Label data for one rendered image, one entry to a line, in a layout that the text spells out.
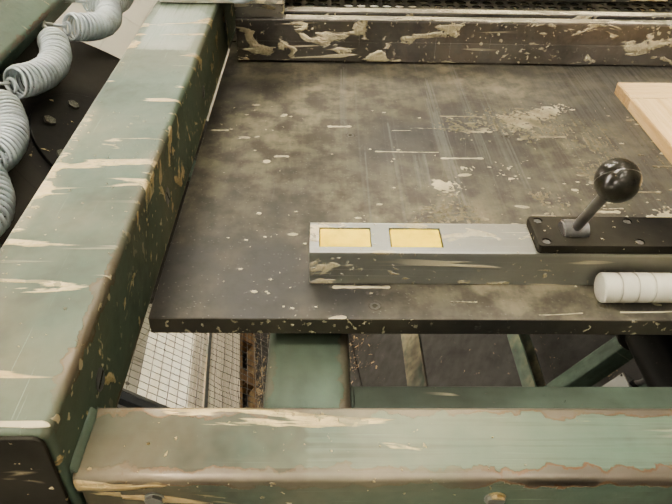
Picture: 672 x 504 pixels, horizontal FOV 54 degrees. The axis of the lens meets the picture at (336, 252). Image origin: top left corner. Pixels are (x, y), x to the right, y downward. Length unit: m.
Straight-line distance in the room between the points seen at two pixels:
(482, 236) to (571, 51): 0.59
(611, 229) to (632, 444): 0.26
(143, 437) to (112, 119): 0.39
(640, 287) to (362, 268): 0.26
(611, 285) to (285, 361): 0.32
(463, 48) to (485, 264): 0.56
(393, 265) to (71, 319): 0.30
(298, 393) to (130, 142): 0.31
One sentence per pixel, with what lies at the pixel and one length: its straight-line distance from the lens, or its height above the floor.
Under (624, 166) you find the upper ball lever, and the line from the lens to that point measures 0.59.
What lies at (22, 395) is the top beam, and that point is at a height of 1.85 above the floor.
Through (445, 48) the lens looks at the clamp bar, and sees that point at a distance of 1.14.
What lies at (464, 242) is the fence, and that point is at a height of 1.55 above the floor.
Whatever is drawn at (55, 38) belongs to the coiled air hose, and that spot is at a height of 2.05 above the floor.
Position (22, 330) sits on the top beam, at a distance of 0.51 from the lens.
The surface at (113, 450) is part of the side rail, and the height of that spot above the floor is 1.78.
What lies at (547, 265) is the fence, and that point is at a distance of 0.67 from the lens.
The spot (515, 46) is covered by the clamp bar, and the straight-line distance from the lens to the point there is 1.17.
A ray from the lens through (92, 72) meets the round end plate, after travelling 1.72.
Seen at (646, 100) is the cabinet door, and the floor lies 1.27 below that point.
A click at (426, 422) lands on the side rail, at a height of 1.61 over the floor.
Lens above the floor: 1.89
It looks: 22 degrees down
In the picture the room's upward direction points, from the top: 60 degrees counter-clockwise
